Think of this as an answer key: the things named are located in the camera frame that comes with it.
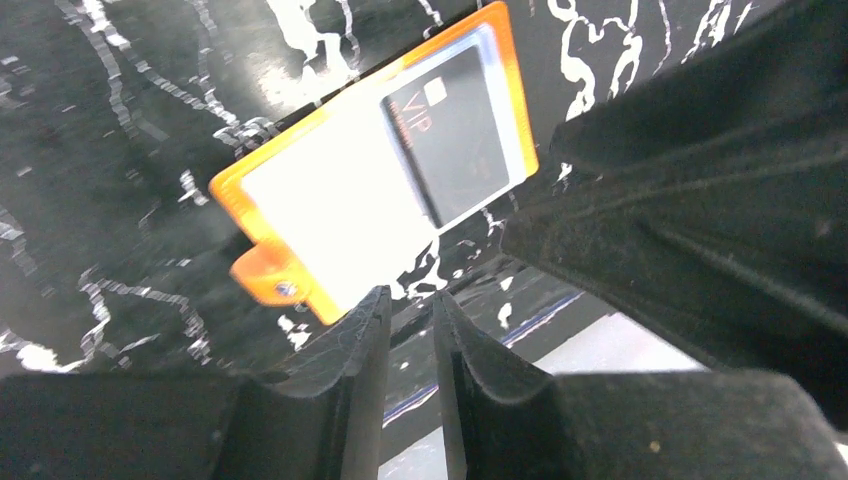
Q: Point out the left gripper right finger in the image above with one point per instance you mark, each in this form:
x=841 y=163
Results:
x=504 y=418

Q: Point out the black VIP credit card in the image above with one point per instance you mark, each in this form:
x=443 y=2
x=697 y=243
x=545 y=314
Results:
x=448 y=134

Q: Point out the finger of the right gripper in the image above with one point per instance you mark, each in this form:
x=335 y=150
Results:
x=717 y=212

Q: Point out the orange card holder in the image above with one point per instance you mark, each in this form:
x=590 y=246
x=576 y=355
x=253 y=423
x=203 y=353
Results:
x=330 y=206

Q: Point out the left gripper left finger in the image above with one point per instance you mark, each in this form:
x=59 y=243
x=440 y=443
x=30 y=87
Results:
x=322 y=420

